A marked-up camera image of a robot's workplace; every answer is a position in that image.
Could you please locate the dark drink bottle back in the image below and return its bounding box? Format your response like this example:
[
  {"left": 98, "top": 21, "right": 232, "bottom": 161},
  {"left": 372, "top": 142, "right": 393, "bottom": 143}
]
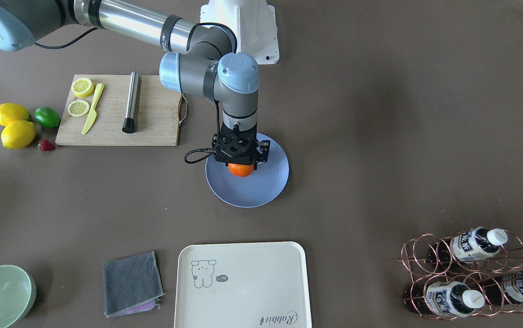
[{"left": 480, "top": 270, "right": 523, "bottom": 307}]

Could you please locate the dark drink bottle middle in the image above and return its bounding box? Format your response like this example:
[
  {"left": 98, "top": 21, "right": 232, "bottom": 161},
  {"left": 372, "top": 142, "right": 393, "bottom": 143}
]
[{"left": 426, "top": 226, "right": 508, "bottom": 267}]

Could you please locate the lemon slice upper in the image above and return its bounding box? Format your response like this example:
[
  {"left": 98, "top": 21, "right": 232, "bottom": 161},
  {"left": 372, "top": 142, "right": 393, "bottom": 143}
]
[{"left": 70, "top": 77, "right": 95, "bottom": 97}]

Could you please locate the dark drink bottle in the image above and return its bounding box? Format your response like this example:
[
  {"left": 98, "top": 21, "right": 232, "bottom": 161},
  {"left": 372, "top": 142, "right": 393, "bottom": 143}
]
[
  {"left": 402, "top": 282, "right": 486, "bottom": 319},
  {"left": 426, "top": 226, "right": 508, "bottom": 267},
  {"left": 480, "top": 270, "right": 523, "bottom": 307}
]

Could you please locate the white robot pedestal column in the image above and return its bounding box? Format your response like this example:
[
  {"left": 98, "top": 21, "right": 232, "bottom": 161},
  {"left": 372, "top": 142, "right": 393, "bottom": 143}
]
[{"left": 200, "top": 0, "right": 280, "bottom": 65}]

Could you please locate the copper wire bottle rack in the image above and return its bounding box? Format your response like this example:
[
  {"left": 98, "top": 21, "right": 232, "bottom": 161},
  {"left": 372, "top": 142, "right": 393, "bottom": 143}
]
[{"left": 399, "top": 231, "right": 523, "bottom": 320}]

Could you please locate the green lime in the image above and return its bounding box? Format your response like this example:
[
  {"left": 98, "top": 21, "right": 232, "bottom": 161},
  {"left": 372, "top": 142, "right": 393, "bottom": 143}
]
[{"left": 34, "top": 107, "right": 61, "bottom": 128}]

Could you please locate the dark drink bottle front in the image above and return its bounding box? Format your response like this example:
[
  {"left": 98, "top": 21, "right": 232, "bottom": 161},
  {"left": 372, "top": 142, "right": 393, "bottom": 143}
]
[{"left": 402, "top": 282, "right": 486, "bottom": 319}]

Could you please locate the yellow lemon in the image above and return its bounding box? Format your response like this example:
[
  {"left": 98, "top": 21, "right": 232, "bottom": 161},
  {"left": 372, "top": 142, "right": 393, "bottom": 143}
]
[
  {"left": 0, "top": 120, "right": 36, "bottom": 149},
  {"left": 0, "top": 102, "right": 31, "bottom": 127}
]

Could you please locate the green ceramic bowl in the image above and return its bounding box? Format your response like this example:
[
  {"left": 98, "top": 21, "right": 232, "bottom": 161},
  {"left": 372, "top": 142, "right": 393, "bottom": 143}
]
[{"left": 0, "top": 265, "right": 37, "bottom": 328}]

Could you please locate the dark grey folded cloth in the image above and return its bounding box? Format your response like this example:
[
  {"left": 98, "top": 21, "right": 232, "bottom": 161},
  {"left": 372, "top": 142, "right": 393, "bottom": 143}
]
[{"left": 102, "top": 251, "right": 165, "bottom": 319}]

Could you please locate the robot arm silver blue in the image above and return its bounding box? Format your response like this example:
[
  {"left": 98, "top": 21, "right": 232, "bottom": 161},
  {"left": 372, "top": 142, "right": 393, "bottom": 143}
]
[{"left": 0, "top": 0, "right": 270, "bottom": 166}]

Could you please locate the wooden cutting board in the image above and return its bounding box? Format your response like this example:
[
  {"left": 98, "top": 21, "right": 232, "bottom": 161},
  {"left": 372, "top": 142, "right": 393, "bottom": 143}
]
[{"left": 55, "top": 73, "right": 181, "bottom": 147}]

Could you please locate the red strawberry toy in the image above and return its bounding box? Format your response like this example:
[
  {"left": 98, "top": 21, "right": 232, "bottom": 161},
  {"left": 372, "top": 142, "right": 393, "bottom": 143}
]
[{"left": 37, "top": 139, "right": 56, "bottom": 152}]

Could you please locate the cream plastic tray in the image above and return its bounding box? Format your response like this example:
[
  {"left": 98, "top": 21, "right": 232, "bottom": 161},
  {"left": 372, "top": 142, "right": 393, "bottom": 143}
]
[{"left": 174, "top": 241, "right": 313, "bottom": 328}]

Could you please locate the lemon slice lower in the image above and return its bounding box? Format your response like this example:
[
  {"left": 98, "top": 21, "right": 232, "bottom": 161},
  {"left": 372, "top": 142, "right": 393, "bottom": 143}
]
[{"left": 66, "top": 99, "right": 90, "bottom": 118}]

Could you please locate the lemon slice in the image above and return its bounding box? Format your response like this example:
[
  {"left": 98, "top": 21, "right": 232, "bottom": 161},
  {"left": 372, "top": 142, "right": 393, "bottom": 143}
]
[
  {"left": 66, "top": 99, "right": 90, "bottom": 118},
  {"left": 70, "top": 77, "right": 95, "bottom": 97}
]

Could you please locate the blue ceramic plate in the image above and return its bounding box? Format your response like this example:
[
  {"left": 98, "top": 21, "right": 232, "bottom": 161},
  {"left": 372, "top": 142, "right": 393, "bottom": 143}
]
[{"left": 205, "top": 132, "right": 289, "bottom": 208}]

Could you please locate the orange mandarin fruit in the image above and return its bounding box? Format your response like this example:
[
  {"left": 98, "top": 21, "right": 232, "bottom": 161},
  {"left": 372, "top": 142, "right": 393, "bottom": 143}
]
[{"left": 227, "top": 163, "right": 255, "bottom": 177}]

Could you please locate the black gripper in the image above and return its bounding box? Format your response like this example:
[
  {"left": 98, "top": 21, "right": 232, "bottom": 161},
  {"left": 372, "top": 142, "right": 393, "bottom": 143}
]
[{"left": 212, "top": 125, "right": 270, "bottom": 165}]

